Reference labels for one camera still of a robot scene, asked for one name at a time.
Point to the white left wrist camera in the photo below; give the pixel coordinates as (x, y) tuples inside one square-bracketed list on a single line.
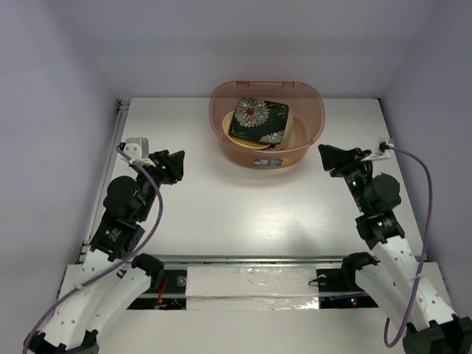
[(135, 150)]

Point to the white divided round plate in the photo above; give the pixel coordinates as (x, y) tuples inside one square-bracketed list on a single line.
[(276, 140)]

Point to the cream bird pattern plate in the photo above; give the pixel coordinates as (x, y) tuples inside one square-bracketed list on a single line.
[(287, 133)]

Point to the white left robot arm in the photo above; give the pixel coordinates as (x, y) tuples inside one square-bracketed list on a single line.
[(115, 271)]

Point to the black floral square plate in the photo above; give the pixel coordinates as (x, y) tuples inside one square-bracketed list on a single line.
[(253, 118)]

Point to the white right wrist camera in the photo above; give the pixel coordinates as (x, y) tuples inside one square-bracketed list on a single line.
[(381, 151)]

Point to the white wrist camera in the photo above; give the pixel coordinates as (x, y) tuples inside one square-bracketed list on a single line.
[(381, 151), (135, 150)]

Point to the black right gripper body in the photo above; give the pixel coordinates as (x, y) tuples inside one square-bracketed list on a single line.
[(356, 176)]

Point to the pink translucent plastic bin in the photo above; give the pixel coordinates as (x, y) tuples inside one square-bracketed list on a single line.
[(305, 105)]

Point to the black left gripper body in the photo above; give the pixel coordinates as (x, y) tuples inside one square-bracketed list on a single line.
[(145, 209)]

